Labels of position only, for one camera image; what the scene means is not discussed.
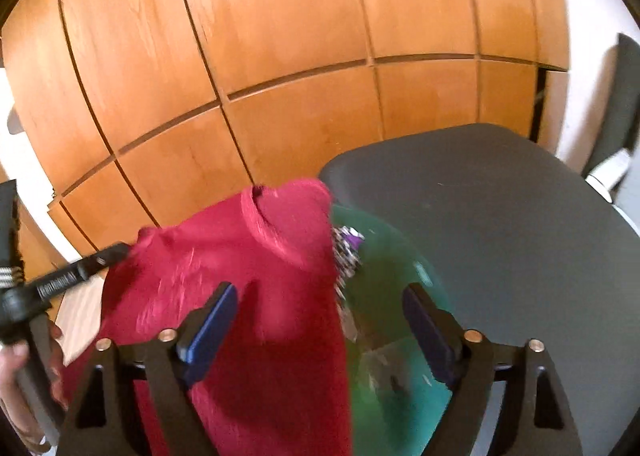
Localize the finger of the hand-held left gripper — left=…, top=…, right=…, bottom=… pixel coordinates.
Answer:
left=36, top=242, right=132, bottom=301

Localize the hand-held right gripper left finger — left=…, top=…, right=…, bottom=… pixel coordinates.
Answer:
left=59, top=281, right=240, bottom=456

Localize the wooden wardrobe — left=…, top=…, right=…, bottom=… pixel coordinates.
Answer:
left=0, top=0, right=572, bottom=287

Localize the green printed shirt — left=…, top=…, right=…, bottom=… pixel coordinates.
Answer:
left=327, top=203, right=456, bottom=456

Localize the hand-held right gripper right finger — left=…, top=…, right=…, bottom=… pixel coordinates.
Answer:
left=401, top=283, right=583, bottom=456

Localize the dark grey office chair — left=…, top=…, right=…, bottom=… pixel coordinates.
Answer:
left=317, top=33, right=640, bottom=456

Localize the person's left hand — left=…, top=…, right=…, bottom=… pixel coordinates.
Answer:
left=0, top=342, right=47, bottom=448

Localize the red sweater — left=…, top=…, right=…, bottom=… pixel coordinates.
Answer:
left=50, top=178, right=356, bottom=456

